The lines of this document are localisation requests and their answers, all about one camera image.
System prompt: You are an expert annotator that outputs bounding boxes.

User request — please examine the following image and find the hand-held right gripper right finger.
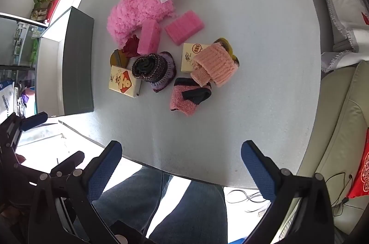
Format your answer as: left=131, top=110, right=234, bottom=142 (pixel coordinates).
left=241, top=140, right=335, bottom=244

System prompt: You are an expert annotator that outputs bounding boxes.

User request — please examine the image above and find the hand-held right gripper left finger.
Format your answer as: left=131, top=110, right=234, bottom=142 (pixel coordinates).
left=27, top=140, right=145, bottom=244

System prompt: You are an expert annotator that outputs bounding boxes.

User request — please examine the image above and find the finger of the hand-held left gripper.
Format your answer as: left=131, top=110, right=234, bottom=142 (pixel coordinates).
left=20, top=112, right=49, bottom=132
left=50, top=150, right=85, bottom=175

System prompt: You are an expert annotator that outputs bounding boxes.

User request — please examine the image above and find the deep grey storage box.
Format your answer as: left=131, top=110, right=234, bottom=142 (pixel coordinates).
left=36, top=7, right=95, bottom=117

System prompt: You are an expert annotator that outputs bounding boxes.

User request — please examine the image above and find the cream box with cartoon print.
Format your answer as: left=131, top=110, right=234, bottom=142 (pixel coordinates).
left=108, top=65, right=142, bottom=99

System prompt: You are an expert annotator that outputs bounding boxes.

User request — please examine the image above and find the pink and black fuzzy sock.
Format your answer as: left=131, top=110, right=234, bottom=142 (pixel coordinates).
left=170, top=77, right=213, bottom=117

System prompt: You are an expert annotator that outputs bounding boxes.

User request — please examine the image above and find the purple knitted hat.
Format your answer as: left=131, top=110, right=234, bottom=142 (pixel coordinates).
left=132, top=51, right=177, bottom=93

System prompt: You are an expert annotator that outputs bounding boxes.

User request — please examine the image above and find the dark red fabric rose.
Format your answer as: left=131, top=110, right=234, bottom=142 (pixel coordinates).
left=121, top=34, right=141, bottom=58

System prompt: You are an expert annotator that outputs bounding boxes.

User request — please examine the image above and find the peach knitted cloth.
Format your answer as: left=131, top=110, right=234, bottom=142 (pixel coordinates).
left=190, top=42, right=240, bottom=88

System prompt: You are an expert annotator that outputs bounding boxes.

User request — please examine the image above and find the yellow brown knitted cloth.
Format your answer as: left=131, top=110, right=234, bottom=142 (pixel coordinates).
left=215, top=37, right=240, bottom=68

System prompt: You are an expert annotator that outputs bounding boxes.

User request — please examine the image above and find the cream box with red stamp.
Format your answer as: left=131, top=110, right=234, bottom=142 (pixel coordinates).
left=181, top=43, right=212, bottom=73

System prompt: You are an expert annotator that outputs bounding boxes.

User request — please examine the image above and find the pink sponge block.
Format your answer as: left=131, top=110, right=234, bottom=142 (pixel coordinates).
left=164, top=10, right=205, bottom=45
left=137, top=19, right=162, bottom=55

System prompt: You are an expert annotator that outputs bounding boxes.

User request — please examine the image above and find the white printed bag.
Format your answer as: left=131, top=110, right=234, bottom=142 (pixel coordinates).
left=0, top=79, right=15, bottom=121

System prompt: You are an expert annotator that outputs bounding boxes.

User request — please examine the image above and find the person's left leg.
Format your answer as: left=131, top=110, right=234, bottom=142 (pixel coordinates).
left=73, top=166, right=173, bottom=244

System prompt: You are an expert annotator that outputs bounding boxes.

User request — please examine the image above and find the person's leg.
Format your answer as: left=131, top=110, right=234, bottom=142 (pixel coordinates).
left=73, top=166, right=173, bottom=244
left=147, top=179, right=228, bottom=244

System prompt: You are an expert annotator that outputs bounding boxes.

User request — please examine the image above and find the person's right leg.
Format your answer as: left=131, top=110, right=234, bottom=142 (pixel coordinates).
left=147, top=179, right=228, bottom=244

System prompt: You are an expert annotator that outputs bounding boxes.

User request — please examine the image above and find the cream leather sofa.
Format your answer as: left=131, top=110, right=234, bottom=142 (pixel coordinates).
left=288, top=59, right=369, bottom=244

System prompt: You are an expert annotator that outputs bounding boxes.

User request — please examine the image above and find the brown round item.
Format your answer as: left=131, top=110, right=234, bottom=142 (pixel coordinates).
left=110, top=49, right=130, bottom=68

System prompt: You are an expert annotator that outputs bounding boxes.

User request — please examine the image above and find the red patterned cushion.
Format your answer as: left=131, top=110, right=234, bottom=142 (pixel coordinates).
left=346, top=134, right=369, bottom=200

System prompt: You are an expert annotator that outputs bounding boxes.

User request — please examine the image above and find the light pink fuzzy cloth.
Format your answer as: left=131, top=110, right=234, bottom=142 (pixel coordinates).
left=107, top=0, right=176, bottom=45

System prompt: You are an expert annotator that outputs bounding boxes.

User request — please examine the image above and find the white fringed sofa cover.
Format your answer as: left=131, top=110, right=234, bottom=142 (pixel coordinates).
left=294, top=0, right=369, bottom=73

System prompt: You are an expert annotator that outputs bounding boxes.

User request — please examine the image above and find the white floor cable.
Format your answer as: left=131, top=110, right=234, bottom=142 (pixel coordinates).
left=225, top=189, right=271, bottom=214

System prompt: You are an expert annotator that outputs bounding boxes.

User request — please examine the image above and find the thin black cable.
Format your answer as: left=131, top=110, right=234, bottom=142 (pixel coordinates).
left=324, top=172, right=356, bottom=217

